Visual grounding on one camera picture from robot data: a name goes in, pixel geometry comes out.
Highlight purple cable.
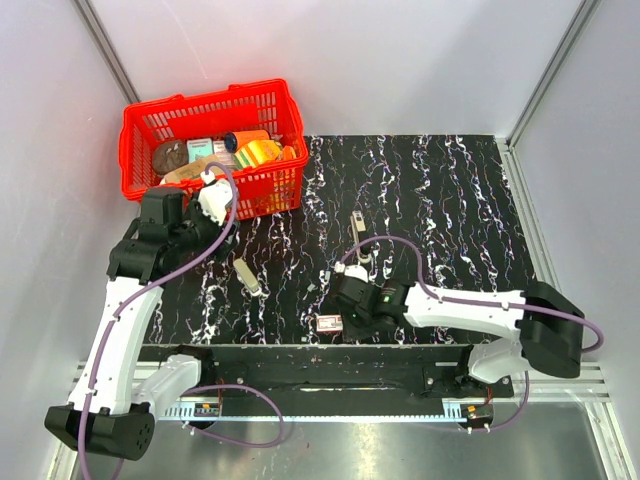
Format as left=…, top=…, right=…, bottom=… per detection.
left=339, top=235, right=605, bottom=434
left=77, top=160, right=286, bottom=480

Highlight brown cardboard box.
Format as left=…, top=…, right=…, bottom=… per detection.
left=160, top=154, right=236, bottom=185

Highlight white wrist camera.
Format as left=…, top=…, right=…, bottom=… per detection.
left=198, top=173, right=232, bottom=225
left=334, top=262, right=369, bottom=283

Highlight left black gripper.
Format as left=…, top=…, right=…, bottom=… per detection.
left=171, top=192, right=240, bottom=263

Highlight white staple box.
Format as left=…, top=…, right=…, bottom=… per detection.
left=316, top=315, right=343, bottom=333

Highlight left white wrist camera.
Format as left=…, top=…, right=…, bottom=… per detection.
left=198, top=173, right=232, bottom=225

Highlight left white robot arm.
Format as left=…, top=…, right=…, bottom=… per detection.
left=44, top=180, right=238, bottom=460

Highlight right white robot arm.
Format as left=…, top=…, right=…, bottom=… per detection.
left=335, top=275, right=584, bottom=396

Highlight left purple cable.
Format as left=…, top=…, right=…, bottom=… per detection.
left=77, top=160, right=286, bottom=480

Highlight yellow green box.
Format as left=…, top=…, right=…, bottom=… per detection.
left=233, top=140, right=282, bottom=169

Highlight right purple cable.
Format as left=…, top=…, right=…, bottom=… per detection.
left=339, top=235, right=605, bottom=434

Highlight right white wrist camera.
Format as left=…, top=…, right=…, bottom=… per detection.
left=334, top=262, right=369, bottom=283

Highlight red plastic shopping basket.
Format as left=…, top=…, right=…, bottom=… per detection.
left=119, top=79, right=309, bottom=220

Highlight black marble pattern mat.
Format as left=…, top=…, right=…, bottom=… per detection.
left=145, top=135, right=535, bottom=345

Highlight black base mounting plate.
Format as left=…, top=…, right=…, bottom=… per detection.
left=139, top=343, right=515, bottom=401

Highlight teal white box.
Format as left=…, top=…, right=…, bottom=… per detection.
left=186, top=138, right=214, bottom=163

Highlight orange cylinder can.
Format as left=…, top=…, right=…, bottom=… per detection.
left=224, top=129, right=271, bottom=153

